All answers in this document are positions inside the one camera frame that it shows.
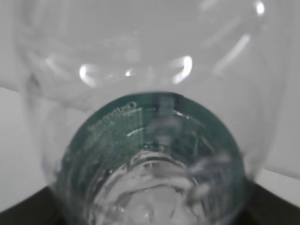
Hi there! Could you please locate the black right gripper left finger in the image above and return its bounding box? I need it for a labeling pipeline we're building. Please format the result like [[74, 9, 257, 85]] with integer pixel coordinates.
[[0, 187, 61, 225]]

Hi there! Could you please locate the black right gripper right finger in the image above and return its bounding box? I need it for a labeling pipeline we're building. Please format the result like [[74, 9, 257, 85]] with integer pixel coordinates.
[[241, 183, 300, 225]]

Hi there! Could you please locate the clear water bottle green label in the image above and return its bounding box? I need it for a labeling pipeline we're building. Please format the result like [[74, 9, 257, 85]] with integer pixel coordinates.
[[14, 0, 295, 225]]

